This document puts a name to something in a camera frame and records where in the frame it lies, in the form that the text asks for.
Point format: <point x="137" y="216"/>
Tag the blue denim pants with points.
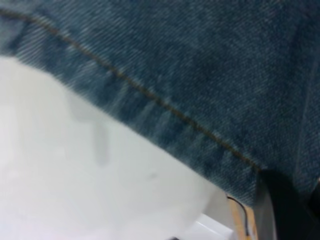
<point x="200" y="62"/>

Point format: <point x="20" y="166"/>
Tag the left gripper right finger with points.
<point x="317" y="220"/>

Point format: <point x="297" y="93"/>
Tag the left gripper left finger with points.
<point x="282" y="212"/>

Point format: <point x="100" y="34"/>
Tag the white glossy panel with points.
<point x="212" y="230"/>

